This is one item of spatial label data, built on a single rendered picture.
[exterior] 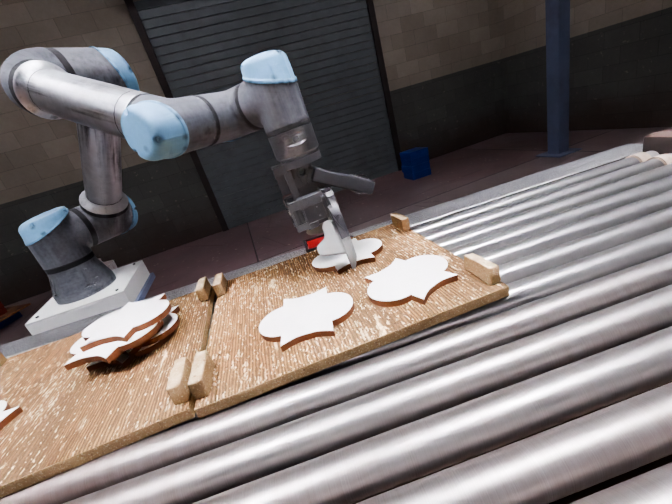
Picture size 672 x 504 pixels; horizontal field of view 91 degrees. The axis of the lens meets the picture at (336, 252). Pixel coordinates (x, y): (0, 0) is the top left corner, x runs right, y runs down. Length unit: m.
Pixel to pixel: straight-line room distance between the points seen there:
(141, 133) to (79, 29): 5.10
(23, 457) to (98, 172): 0.67
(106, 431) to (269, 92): 0.48
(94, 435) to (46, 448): 0.06
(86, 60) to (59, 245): 0.47
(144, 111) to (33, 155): 5.23
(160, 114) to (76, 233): 0.66
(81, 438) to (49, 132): 5.25
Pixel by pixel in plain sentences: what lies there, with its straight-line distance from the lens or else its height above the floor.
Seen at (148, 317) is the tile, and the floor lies 0.99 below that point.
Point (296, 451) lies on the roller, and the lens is 0.38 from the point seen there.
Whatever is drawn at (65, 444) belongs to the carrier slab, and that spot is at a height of 0.94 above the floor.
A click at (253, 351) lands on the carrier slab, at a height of 0.94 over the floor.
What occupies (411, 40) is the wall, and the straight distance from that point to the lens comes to 6.20.
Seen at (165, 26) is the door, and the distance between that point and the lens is 5.43.
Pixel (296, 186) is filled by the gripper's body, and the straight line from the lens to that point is 0.57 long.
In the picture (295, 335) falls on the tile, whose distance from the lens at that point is 0.45.
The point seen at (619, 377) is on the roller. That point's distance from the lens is 0.41.
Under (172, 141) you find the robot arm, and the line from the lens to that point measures 0.52.
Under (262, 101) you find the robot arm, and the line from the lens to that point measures 0.55.
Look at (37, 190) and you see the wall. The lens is 5.78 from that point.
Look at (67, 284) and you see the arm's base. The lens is 1.12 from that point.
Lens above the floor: 1.19
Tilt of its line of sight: 22 degrees down
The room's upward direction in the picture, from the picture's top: 16 degrees counter-clockwise
